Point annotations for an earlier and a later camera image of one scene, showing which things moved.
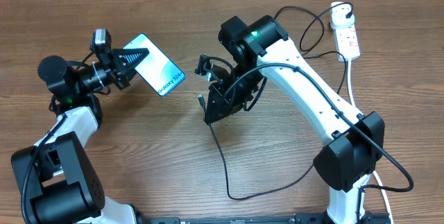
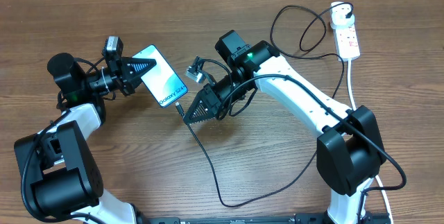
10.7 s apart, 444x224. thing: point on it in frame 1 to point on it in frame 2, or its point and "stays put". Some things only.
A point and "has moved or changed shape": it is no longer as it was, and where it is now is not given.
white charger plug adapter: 338,19 stays put
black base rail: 299,218 stays put
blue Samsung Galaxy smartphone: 157,69 has moved or changed shape
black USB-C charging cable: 307,53 to 221,194
